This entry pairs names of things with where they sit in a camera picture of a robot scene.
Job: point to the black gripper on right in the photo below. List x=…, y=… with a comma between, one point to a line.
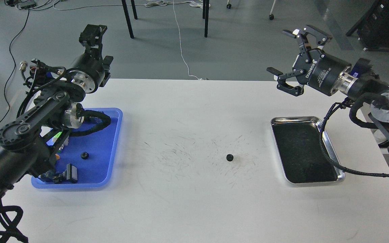
x=322, y=72

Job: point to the black table leg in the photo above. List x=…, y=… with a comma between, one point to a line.
x=205, y=15
x=127, y=18

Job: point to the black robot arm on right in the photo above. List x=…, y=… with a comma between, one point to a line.
x=367, y=97

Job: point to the blue plastic tray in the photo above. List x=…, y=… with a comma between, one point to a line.
x=101, y=146

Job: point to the black square push button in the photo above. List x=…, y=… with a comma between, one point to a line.
x=70, y=174

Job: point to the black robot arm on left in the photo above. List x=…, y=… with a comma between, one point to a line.
x=51, y=113

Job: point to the small black gear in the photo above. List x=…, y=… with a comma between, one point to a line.
x=229, y=157
x=84, y=155

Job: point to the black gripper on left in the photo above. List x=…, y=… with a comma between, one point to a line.
x=88, y=72

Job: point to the black cabinet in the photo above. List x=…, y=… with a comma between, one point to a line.
x=373, y=27

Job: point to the silver metal tray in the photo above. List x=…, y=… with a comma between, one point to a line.
x=302, y=155

